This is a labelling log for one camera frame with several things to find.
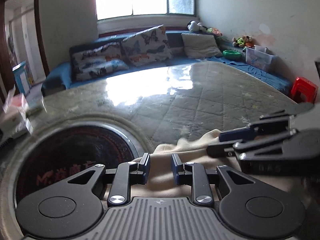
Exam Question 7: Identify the green bowl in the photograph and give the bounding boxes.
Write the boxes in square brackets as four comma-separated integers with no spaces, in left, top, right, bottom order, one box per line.
[222,49,242,60]

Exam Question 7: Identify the pink tissue pack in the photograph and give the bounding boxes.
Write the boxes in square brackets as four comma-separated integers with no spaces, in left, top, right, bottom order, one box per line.
[3,93,28,113]

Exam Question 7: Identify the cream sweatshirt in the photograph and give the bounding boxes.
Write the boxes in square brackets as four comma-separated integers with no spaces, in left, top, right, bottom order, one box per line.
[102,128,310,207]

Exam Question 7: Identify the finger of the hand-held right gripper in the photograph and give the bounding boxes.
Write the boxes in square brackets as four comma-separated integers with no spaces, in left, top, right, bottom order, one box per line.
[219,110,297,143]
[207,129,300,159]

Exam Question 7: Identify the colourful plush toy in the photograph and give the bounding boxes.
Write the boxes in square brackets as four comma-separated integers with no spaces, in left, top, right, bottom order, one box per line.
[206,27,223,38]

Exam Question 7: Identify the blue white carton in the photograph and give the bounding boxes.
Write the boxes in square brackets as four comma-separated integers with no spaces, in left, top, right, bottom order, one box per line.
[12,60,32,96]

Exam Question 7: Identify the brown green plush toys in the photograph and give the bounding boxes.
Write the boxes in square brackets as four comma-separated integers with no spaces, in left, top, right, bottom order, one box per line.
[232,35,253,48]

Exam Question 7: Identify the white tissue box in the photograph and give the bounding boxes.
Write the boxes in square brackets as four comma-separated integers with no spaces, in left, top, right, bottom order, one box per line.
[0,109,33,138]

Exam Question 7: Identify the square butterfly print pillow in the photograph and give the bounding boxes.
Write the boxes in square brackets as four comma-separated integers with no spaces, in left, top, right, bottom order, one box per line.
[121,25,173,67]

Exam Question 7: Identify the long butterfly print pillow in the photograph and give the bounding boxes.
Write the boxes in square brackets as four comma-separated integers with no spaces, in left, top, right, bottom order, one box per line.
[70,41,130,82]

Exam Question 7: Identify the clear plastic storage box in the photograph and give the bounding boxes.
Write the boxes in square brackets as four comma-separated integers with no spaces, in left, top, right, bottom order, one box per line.
[245,45,278,73]

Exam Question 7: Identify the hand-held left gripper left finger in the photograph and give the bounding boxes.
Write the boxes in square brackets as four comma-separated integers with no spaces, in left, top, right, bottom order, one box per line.
[60,153,152,207]

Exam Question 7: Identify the panda plush toy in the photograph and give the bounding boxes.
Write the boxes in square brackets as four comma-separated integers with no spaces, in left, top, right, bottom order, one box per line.
[187,20,208,33]

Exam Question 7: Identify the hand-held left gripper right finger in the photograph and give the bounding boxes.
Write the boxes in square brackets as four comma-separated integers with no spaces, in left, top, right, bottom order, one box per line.
[171,153,266,207]

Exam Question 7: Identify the blue sofa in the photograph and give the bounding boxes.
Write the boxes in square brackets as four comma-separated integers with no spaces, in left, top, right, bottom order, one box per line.
[41,29,293,97]

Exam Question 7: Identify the round black induction cooktop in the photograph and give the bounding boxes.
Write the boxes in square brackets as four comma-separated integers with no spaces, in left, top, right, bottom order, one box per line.
[14,125,138,203]

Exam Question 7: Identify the red plastic stool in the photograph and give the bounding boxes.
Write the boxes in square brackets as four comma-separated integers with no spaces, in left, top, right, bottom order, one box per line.
[290,77,319,104]

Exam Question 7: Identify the dark wooden door frame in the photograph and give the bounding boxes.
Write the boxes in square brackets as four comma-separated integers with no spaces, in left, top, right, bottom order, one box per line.
[0,0,51,93]

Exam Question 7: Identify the grey pillow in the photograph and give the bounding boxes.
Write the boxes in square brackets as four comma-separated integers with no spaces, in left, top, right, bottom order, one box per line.
[180,32,223,59]

